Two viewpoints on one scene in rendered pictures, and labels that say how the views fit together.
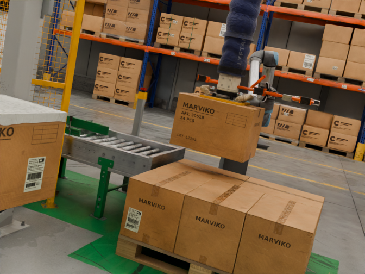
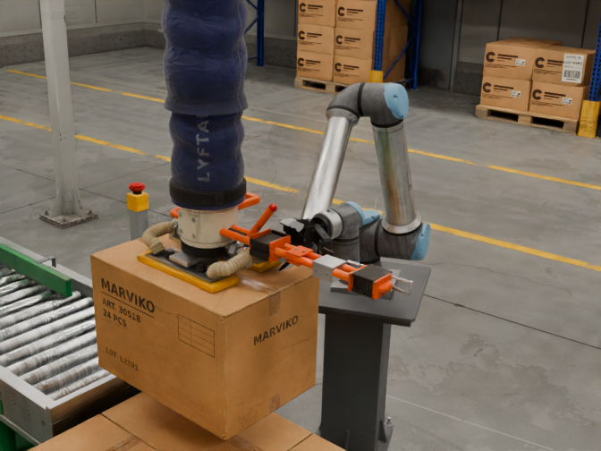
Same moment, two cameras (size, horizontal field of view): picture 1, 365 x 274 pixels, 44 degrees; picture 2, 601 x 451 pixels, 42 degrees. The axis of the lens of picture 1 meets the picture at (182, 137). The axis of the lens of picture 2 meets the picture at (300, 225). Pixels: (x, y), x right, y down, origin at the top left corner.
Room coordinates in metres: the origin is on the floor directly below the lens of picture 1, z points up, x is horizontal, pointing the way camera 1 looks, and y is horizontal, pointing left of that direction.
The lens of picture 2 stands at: (1.52, -1.29, 2.09)
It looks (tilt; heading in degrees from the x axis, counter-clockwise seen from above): 21 degrees down; 20
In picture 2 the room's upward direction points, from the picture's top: 2 degrees clockwise
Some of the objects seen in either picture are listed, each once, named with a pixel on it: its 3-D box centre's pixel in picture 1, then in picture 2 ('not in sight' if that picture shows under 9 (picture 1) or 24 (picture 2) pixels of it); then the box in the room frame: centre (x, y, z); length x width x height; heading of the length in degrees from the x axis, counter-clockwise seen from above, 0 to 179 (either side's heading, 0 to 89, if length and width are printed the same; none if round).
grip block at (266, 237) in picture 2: (259, 91); (269, 244); (3.43, -0.51, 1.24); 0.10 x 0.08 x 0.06; 160
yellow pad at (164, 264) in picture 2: (222, 98); (185, 264); (3.42, -0.24, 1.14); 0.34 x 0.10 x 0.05; 70
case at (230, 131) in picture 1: (218, 125); (204, 320); (3.50, -0.26, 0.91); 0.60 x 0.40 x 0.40; 70
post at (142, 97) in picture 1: (133, 142); (142, 299); (4.28, 0.45, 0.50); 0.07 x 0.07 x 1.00; 70
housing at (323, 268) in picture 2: (287, 98); (329, 268); (3.35, -0.71, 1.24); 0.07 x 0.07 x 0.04; 70
